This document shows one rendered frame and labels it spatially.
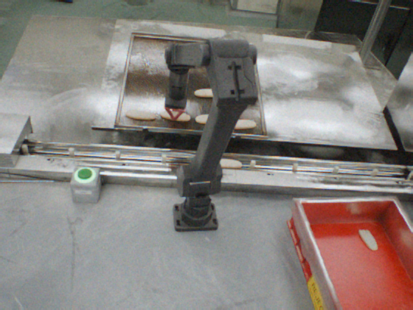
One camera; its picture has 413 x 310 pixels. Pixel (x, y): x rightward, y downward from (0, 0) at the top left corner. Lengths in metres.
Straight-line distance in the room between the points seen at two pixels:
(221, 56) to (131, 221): 0.55
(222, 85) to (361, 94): 1.00
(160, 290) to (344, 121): 0.89
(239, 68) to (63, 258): 0.63
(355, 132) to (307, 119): 0.18
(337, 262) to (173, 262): 0.44
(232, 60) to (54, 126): 0.82
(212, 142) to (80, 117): 0.71
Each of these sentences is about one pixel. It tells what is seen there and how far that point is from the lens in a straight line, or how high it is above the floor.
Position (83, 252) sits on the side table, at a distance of 1.02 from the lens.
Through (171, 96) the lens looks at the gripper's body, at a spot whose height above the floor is 1.01.
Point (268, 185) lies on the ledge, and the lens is 1.17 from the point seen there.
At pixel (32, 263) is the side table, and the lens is 1.03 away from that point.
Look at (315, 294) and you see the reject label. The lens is 0.99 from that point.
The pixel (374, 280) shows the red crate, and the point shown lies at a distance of 1.13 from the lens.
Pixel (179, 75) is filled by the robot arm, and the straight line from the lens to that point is 1.12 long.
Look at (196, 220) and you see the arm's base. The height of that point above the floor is 0.87.
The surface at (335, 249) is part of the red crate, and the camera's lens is 1.14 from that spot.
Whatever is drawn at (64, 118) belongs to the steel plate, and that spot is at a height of 0.82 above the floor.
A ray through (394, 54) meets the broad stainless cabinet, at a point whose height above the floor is 0.53.
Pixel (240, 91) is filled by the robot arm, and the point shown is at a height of 1.30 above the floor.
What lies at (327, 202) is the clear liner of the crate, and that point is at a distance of 1.10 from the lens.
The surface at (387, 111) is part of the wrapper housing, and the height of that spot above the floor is 0.93.
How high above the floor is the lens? 1.67
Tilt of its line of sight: 42 degrees down
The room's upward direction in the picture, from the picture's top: 10 degrees clockwise
